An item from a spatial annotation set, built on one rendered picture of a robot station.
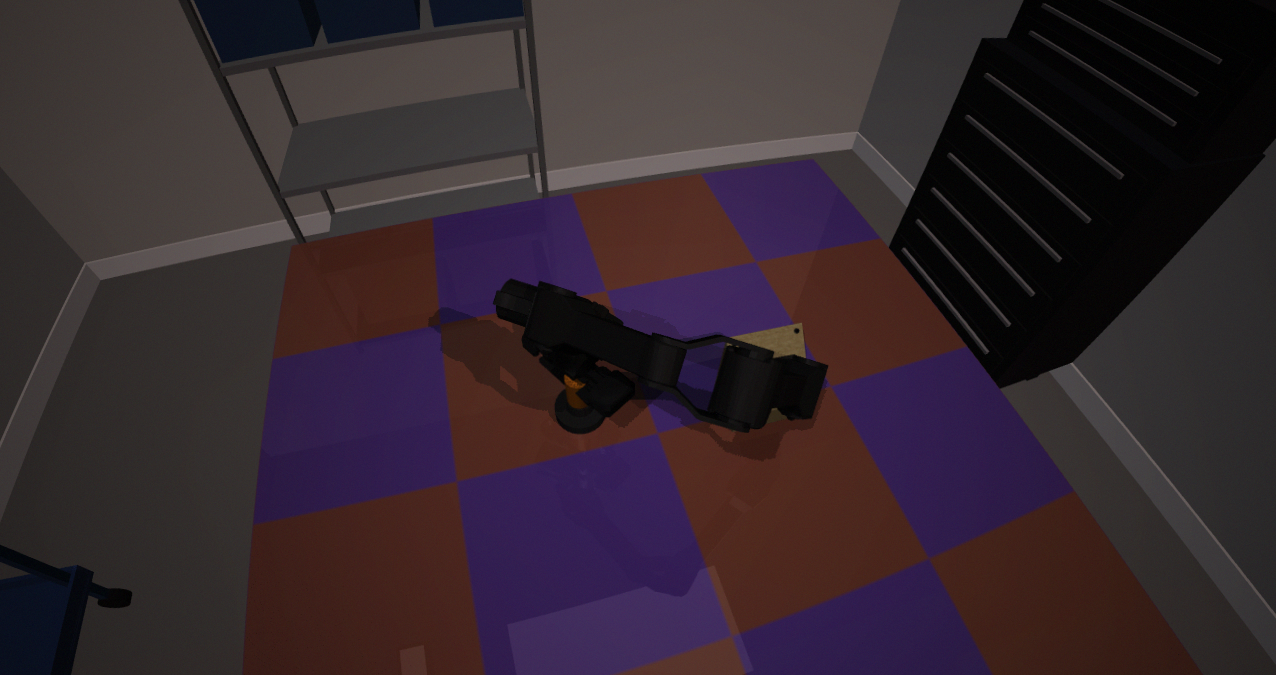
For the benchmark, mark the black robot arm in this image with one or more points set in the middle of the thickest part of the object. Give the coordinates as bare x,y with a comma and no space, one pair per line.
749,384

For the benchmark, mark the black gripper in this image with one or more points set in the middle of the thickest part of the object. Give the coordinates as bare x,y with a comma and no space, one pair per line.
605,391

